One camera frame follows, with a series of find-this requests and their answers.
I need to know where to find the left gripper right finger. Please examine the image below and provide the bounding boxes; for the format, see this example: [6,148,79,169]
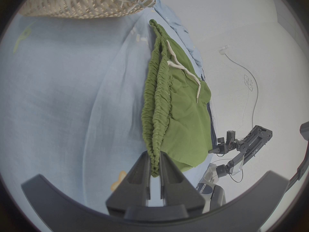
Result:
[159,152,205,214]

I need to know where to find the round woven basket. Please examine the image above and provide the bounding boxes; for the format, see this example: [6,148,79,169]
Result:
[18,0,157,20]

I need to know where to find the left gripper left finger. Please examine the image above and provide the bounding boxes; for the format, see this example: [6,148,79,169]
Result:
[105,151,152,216]

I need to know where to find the bed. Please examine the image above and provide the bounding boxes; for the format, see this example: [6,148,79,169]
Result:
[0,0,309,217]

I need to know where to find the green shorts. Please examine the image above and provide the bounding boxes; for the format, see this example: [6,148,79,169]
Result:
[141,19,212,178]

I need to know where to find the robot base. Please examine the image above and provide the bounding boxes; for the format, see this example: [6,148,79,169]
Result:
[196,163,228,213]

